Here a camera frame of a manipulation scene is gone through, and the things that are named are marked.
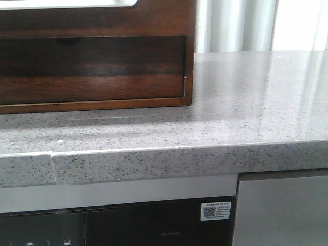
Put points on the wooden drawer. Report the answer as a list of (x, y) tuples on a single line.
[(58, 70)]

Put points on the dark wooden drawer cabinet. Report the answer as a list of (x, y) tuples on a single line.
[(144, 19)]

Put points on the white QR code sticker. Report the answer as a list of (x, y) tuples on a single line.
[(215, 211)]

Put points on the black glass built-in appliance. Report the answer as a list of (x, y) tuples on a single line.
[(171, 222)]

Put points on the white sheer curtain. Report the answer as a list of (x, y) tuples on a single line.
[(230, 26)]

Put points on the grey cabinet door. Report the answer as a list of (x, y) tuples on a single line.
[(281, 208)]

